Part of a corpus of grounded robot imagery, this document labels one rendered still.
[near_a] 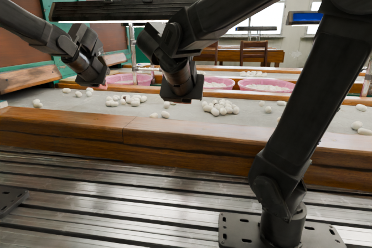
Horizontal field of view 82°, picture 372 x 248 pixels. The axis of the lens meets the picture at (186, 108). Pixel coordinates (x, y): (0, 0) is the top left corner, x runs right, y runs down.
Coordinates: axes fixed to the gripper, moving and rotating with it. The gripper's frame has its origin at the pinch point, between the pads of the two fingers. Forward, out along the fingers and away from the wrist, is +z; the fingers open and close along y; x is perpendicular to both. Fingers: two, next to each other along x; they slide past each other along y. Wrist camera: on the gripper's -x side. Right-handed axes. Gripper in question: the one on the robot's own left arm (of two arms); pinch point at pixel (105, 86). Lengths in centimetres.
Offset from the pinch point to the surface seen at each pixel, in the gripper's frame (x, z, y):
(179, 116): 8.6, 1.3, -28.7
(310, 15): -63, 32, -83
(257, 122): 8, 2, -53
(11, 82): 2.6, -4.5, 35.7
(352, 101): -8, 19, -90
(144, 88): -8.7, 18.2, -6.5
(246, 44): -170, 193, -61
